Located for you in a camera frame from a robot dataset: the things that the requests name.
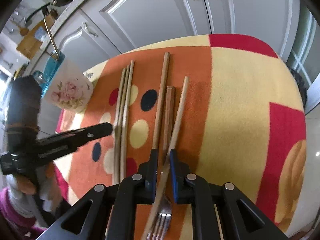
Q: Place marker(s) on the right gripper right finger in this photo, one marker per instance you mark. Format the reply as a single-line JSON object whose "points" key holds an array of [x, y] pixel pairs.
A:
{"points": [[180, 187]]}

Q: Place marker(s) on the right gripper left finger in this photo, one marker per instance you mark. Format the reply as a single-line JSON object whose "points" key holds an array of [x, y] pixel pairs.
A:
{"points": [[147, 188]]}

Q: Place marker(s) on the wooden handled metal fork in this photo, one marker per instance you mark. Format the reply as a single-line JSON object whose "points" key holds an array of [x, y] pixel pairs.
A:
{"points": [[160, 214]]}

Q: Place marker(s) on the dark brown chopstick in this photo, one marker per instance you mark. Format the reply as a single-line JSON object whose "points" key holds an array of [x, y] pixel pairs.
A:
{"points": [[168, 117]]}

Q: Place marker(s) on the white handled metal spoon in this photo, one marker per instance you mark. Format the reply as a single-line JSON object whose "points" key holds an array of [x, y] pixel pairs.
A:
{"points": [[39, 77]]}

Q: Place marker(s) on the white kitchen cabinets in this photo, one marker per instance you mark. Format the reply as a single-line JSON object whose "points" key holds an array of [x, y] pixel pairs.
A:
{"points": [[89, 32]]}

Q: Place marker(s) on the left white gloved hand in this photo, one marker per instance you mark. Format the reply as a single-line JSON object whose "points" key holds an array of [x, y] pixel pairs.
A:
{"points": [[20, 188]]}

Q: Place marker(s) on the floral utensil holder teal rim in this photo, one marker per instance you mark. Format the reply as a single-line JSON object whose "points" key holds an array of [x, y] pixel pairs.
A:
{"points": [[66, 86]]}

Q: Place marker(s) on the red orange yellow cloth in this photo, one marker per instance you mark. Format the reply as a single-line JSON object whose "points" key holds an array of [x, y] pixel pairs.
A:
{"points": [[243, 119]]}

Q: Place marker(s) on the wooden cutting board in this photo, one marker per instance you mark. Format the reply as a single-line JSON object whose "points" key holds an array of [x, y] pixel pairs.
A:
{"points": [[29, 46]]}

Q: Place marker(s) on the white salt bag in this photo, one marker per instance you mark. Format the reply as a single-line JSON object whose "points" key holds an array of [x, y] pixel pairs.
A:
{"points": [[40, 34]]}

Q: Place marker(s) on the wooden spatula hanging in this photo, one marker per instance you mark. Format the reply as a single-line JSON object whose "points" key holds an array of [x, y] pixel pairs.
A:
{"points": [[23, 30]]}

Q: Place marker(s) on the wooden knife block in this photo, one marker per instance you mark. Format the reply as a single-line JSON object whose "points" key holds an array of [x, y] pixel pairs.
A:
{"points": [[50, 15]]}

